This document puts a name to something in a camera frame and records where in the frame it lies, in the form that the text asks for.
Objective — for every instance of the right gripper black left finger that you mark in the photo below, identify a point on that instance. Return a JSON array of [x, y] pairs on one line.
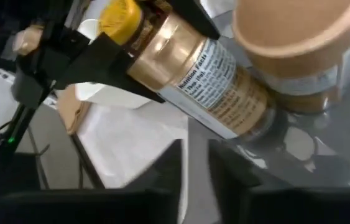
[[100, 207]]

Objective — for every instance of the white plastic table sheet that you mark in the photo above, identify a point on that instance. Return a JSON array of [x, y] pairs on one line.
[[125, 146]]

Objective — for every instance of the folded tan cloth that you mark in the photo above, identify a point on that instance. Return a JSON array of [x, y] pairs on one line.
[[72, 112]]

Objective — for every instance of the yellow cap spice bottle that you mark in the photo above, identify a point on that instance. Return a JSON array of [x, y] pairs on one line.
[[177, 59]]

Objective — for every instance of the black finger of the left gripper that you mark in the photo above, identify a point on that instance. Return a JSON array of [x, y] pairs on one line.
[[193, 15], [106, 62]]

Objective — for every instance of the black metal table frame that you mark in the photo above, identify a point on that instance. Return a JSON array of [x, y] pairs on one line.
[[87, 165]]

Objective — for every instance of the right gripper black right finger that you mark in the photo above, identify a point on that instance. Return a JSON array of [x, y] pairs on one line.
[[286, 207]]

